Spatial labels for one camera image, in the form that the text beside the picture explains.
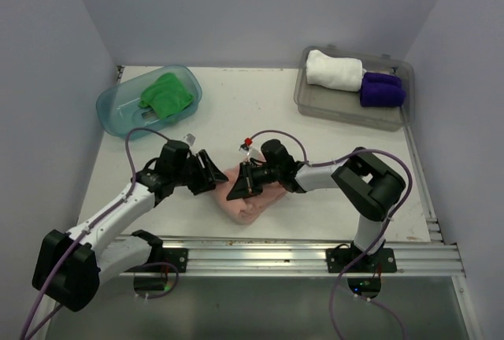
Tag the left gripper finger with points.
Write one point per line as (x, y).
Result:
(209, 174)
(200, 188)

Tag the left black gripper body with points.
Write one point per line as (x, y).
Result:
(186, 175)

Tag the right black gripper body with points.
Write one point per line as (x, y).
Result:
(262, 175)

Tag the pink towel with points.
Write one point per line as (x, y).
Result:
(246, 210)

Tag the dark purple towel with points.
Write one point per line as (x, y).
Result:
(382, 95)

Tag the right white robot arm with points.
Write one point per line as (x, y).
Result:
(372, 187)

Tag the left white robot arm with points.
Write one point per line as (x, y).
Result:
(72, 265)

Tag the teal plastic bin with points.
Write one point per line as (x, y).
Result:
(118, 107)

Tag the green towel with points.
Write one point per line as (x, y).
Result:
(167, 96)

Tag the grey transparent plastic tray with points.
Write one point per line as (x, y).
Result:
(343, 106)

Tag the rolled white towel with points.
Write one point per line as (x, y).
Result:
(334, 73)

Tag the rolled purple towel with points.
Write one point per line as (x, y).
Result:
(376, 77)

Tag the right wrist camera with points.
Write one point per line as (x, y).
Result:
(272, 158)

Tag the aluminium mounting rail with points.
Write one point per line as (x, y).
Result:
(306, 258)

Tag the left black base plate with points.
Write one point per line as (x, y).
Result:
(173, 259)

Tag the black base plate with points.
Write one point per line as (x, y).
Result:
(173, 259)
(383, 260)

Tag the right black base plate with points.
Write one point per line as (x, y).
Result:
(383, 260)

